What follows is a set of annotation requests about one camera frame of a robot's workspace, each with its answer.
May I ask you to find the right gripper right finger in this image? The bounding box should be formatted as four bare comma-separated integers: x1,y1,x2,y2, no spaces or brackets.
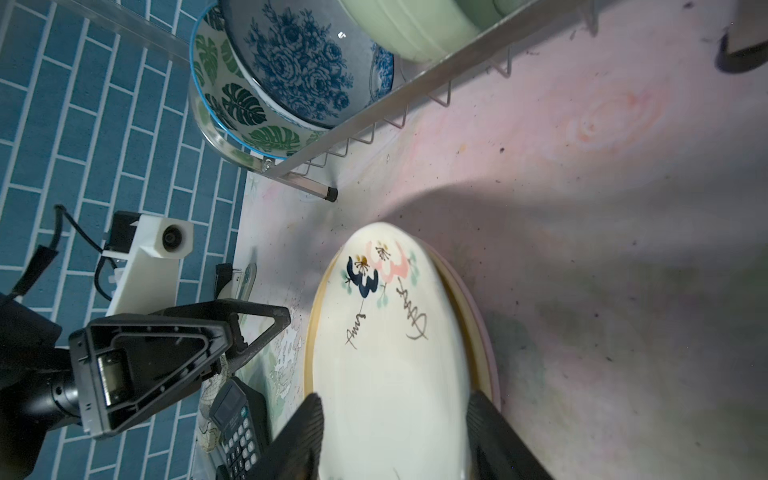
466,390,553,480

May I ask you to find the white cloth rag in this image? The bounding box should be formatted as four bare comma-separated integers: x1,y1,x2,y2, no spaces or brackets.
195,374,230,453

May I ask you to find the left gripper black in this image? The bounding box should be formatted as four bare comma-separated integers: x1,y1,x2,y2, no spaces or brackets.
1,299,291,438

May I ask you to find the yellow plate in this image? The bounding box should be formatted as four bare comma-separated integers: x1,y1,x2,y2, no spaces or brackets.
303,240,501,409

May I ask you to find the blue floral white bowl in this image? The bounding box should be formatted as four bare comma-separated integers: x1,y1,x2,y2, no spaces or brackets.
219,0,395,129

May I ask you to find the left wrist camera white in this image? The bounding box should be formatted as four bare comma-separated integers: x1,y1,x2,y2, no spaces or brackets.
103,211,194,316

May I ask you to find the pink plate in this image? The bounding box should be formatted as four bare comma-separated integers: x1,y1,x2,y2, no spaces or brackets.
419,240,502,410

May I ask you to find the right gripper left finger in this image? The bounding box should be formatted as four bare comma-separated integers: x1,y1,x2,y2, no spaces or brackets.
246,393,324,480

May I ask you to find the black calculator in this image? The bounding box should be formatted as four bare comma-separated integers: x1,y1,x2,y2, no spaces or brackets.
210,377,271,479

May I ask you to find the steel two-tier dish rack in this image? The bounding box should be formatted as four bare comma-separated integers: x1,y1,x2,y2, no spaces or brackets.
53,0,768,203

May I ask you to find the grey black stapler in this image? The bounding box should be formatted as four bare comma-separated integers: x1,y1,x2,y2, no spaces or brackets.
214,263,257,301

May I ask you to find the green leaf pattern bowl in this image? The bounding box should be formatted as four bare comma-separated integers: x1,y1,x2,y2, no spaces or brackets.
189,4,326,160

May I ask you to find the white plate with painted design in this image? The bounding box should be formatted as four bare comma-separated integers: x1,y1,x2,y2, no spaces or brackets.
305,222,471,479

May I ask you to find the light green bowl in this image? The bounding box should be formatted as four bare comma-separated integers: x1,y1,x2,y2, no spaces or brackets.
340,0,525,63

